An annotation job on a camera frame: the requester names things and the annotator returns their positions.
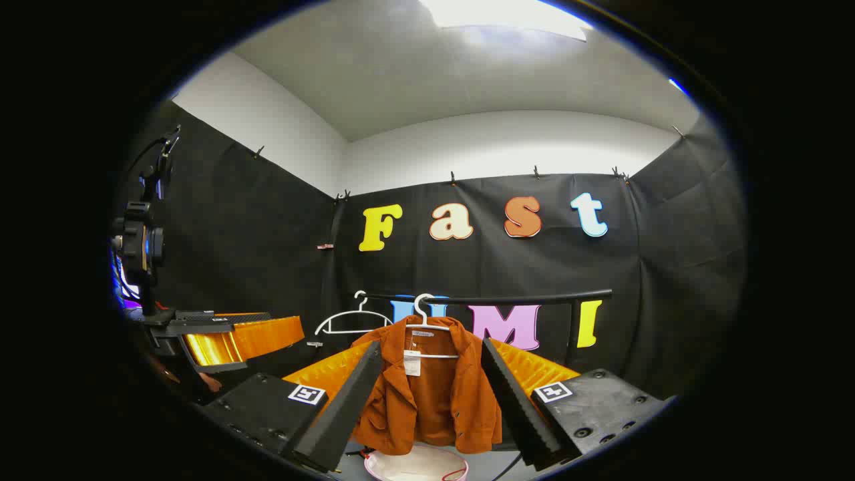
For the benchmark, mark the ceiling light panel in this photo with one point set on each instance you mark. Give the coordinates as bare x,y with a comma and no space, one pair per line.
501,13

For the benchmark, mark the black clothes rail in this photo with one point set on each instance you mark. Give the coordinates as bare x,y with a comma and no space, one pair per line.
521,298

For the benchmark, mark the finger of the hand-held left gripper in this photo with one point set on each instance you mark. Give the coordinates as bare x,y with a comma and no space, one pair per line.
260,337

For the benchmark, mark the white hanger with hook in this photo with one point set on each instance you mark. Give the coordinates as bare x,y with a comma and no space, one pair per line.
427,327
361,311

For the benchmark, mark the black backdrop cloth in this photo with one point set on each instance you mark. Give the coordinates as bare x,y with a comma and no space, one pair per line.
267,234

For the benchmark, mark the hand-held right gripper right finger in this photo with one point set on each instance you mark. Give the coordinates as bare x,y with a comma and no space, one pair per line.
514,401

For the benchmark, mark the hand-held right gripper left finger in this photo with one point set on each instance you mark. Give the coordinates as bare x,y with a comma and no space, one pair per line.
347,407

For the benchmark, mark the white pink-rimmed laundry hamper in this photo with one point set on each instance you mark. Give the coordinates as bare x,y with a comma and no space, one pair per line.
414,464

